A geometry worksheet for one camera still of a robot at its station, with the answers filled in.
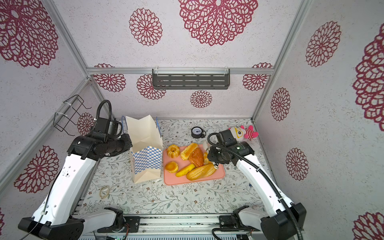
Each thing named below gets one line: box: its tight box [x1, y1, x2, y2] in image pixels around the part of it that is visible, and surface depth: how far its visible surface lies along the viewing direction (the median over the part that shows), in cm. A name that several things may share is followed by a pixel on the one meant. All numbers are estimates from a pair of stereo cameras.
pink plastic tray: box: [163, 147, 225, 186], surface depth 91 cm
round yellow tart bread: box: [165, 161, 179, 174], surface depth 90 cm
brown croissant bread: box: [188, 147, 204, 167], surface depth 94 cm
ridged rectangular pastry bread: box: [180, 143, 199, 161], surface depth 99 cm
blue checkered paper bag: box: [125, 114, 164, 184], surface depth 81 cm
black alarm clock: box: [191, 126, 207, 139], surface depth 112 cm
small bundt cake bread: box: [167, 144, 181, 159], surface depth 99 cm
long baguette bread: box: [186, 163, 216, 181], surface depth 89 cm
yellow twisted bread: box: [176, 163, 196, 177], surface depth 91 cm
